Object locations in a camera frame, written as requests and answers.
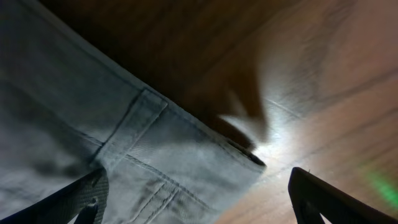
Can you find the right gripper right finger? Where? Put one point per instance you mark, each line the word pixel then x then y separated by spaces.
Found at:
pixel 314 199

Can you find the grey shorts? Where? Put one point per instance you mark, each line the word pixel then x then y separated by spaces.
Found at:
pixel 67 110

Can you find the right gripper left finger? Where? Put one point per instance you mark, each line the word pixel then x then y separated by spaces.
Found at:
pixel 83 201

